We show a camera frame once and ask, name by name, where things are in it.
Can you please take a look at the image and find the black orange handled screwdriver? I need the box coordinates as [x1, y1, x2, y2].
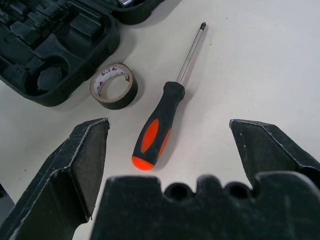
[131, 21, 208, 172]

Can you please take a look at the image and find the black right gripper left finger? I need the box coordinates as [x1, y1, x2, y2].
[0, 117, 111, 240]

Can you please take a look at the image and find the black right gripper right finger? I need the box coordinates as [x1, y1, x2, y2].
[229, 119, 320, 188]

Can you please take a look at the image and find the black hard case orange latch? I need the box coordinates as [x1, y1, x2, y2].
[0, 0, 183, 108]

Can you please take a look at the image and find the black electrical tape roll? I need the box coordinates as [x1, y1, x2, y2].
[89, 62, 139, 110]

